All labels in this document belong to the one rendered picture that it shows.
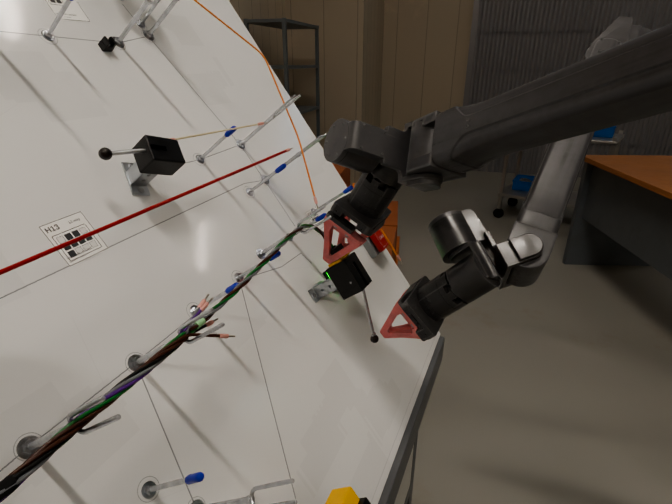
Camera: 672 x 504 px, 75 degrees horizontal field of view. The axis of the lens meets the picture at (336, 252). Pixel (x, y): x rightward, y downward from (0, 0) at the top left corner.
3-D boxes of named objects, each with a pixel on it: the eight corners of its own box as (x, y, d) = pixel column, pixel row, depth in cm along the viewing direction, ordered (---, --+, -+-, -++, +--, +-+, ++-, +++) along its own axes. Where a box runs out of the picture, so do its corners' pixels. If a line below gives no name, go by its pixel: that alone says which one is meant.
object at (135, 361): (148, 365, 47) (231, 320, 39) (135, 375, 45) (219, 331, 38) (136, 350, 46) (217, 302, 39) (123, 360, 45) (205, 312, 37)
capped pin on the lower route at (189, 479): (139, 498, 41) (193, 485, 36) (143, 480, 41) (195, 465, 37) (154, 499, 42) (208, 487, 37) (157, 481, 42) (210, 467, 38)
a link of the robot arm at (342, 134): (447, 188, 54) (455, 121, 55) (374, 162, 48) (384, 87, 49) (385, 199, 64) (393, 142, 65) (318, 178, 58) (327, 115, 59)
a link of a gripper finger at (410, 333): (363, 324, 70) (407, 296, 65) (379, 305, 76) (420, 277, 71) (391, 358, 70) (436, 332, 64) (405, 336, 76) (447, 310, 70)
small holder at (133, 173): (73, 158, 50) (103, 122, 47) (145, 165, 58) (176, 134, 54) (85, 193, 50) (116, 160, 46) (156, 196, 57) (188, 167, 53)
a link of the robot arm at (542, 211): (631, 40, 70) (606, 94, 79) (592, 34, 72) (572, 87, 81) (547, 267, 55) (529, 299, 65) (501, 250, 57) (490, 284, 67)
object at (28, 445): (47, 447, 37) (131, 409, 30) (26, 465, 35) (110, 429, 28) (31, 429, 37) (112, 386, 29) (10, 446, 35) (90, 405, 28)
